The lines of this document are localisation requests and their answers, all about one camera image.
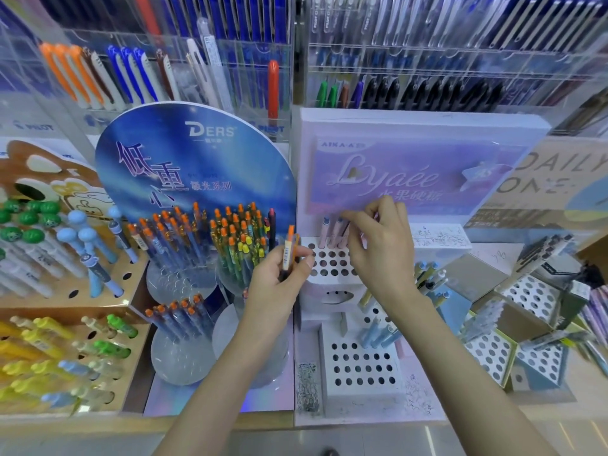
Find orange-capped gel pen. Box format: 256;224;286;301
280;225;301;283

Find person's right forearm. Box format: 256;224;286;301
379;285;559;456

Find beige display sign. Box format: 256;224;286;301
465;136;608;245

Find cluster of orange-capped blue pens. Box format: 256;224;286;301
126;201;211;277

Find white tiered pen display stand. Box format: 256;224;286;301
294;223;447;425

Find group of light blue pens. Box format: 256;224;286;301
357;312;403;351

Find cluster of orange-capped green pens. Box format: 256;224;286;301
209;201;277;286

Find person's right hand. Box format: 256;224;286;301
340;194;420;305

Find group of lilac pens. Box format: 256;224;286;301
577;284;608;378

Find person's left hand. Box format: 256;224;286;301
242;245;315;339

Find large clear acrylic pen rack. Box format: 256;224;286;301
294;0;608;117

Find group of green ball-top pens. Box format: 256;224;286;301
0;198;62;300

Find group of green novelty pens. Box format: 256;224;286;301
71;313;139;409

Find row of blue-clip white pens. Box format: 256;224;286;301
106;44;161;106

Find blue round display sign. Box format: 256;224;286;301
94;102;298;243

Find group of yellow novelty pens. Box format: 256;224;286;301
0;315;77;410

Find scribbled white test paper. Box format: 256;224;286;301
409;223;474;250

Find green holed pen box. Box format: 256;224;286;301
496;272;568;329
462;318;519;389

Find blue holed pen box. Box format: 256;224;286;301
509;341;572;392

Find group of dark packaged pens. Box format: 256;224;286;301
514;234;576;277

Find group of pastel clip pens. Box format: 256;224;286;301
412;260;453;310

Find scribbled test pad strip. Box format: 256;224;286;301
295;361;325;417

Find group of blue ball-top pens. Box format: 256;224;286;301
56;205;140;300

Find lilac display sign board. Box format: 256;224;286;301
295;107;553;229

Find wooden pen display stand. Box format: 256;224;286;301
0;140;157;418

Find small cluster of orange-capped pens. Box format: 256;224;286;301
144;293;215;343

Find row of green pens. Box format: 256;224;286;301
315;79;341;110

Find clear round pen cup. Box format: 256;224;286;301
211;303;291;390
146;261;220;307
151;323;217;386

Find red pen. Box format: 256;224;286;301
267;59;281;123

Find row of orange-clip white pens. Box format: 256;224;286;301
39;41;106;111

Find person's left forearm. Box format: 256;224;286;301
152;323;290;456

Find row of black pens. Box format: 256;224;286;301
360;75;506;113

